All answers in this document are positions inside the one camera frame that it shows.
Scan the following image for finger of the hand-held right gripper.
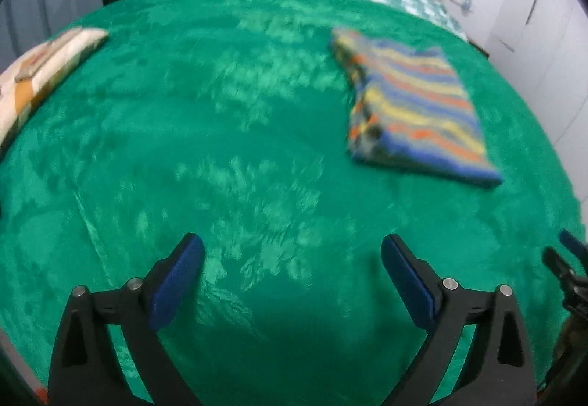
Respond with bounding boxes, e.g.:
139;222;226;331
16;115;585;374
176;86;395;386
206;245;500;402
541;246;588;312
557;229;588;262

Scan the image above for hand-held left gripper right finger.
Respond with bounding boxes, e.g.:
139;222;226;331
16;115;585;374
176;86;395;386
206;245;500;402
381;234;537;406

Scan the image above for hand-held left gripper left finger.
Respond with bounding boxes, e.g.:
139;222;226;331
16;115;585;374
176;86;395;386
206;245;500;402
47;232;206;406

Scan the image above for striped shirt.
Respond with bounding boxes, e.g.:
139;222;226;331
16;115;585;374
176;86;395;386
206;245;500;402
331;26;505;189

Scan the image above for green blanket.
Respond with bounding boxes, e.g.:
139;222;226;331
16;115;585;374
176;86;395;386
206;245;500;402
0;0;588;406

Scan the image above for white wardrobe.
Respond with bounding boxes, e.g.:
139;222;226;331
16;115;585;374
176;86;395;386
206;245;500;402
487;0;588;152

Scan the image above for orange white patterned pillow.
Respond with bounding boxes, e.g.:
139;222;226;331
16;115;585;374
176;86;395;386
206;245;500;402
0;26;110;147

